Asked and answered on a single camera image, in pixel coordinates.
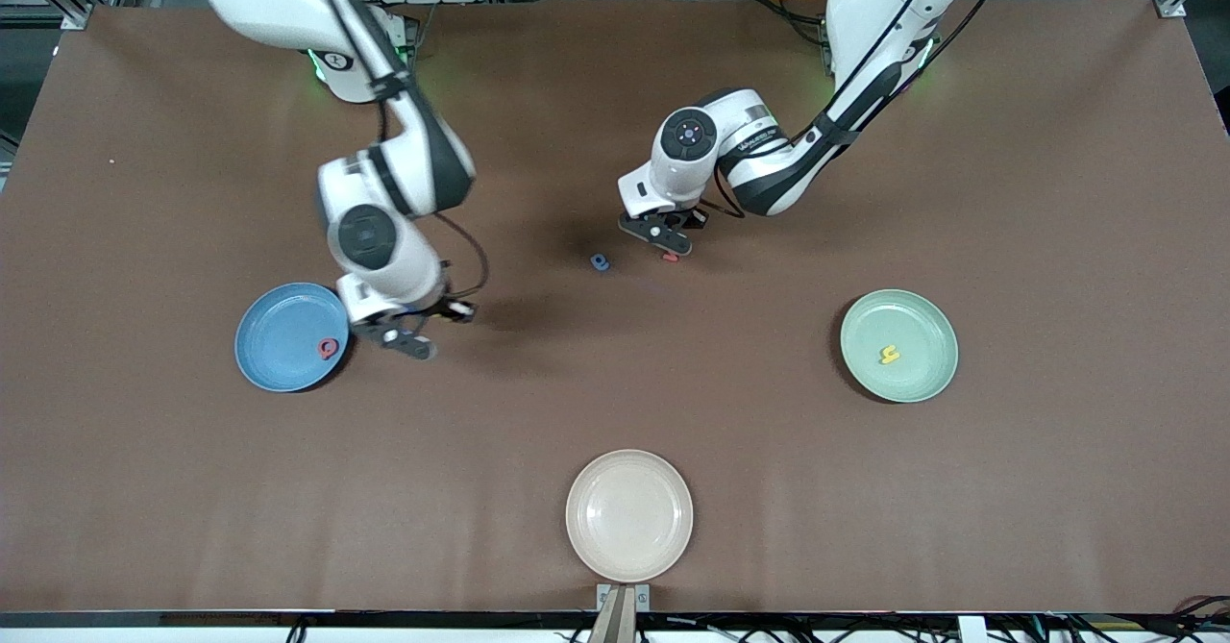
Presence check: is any green plate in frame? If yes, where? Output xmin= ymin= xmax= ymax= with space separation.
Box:
xmin=840 ymin=288 xmax=960 ymax=404

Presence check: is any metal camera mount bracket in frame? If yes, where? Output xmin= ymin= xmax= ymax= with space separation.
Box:
xmin=586 ymin=582 xmax=652 ymax=643

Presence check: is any blue plate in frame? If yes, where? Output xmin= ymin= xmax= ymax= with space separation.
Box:
xmin=234 ymin=283 xmax=352 ymax=394

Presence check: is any beige plate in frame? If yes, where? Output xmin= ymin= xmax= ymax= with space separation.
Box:
xmin=565 ymin=449 xmax=695 ymax=584

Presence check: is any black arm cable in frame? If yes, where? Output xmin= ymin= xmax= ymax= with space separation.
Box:
xmin=298 ymin=0 xmax=491 ymax=300
xmin=713 ymin=0 xmax=1005 ymax=221

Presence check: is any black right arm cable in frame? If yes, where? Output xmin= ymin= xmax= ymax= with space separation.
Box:
xmin=298 ymin=0 xmax=491 ymax=300

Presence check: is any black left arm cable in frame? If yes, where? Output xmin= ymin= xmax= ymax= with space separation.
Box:
xmin=713 ymin=0 xmax=1005 ymax=221

